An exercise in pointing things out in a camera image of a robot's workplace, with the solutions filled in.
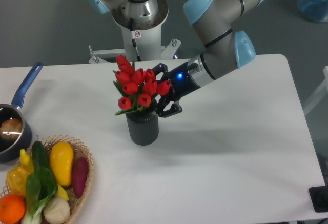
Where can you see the white frame at right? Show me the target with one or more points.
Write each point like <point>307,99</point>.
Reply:
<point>314,99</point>

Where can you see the yellow mango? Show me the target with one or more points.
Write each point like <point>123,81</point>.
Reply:
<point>61,162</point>

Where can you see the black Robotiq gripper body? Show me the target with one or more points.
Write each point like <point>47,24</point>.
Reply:
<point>181,82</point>

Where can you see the brown bun in saucepan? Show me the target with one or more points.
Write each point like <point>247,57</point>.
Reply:
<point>11,129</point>

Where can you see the dark green cucumber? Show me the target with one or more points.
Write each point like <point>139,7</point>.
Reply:
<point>40,156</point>

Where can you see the purple sweet potato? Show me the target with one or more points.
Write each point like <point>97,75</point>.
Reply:
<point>79,175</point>

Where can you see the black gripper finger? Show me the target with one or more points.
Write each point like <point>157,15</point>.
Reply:
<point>160,69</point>
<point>166,108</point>

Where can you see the red tulip bouquet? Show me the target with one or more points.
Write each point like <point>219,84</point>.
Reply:
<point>138,87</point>

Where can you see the dark grey ribbed vase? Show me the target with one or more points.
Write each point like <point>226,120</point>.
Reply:
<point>143,127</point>

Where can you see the orange fruit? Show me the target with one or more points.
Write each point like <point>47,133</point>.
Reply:
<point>12,208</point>

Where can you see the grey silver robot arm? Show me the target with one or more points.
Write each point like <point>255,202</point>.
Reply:
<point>224,49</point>

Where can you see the blue transparent container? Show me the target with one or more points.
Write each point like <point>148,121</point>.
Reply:
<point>313,10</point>

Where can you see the beige garlic bulb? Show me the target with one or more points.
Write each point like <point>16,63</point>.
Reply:
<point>56,211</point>

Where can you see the blue handled saucepan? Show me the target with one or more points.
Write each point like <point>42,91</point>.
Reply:
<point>10,149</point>

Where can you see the green bok choy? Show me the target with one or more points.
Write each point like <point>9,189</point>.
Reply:
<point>40,187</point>

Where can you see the black device at edge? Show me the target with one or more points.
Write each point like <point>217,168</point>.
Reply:
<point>318,197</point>

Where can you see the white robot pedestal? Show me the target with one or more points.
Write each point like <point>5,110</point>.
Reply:
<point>143,45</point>

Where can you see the woven wicker basket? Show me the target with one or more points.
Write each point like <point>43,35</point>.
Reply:
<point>80,150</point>

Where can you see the yellow bell pepper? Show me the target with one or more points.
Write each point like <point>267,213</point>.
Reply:
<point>16,180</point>

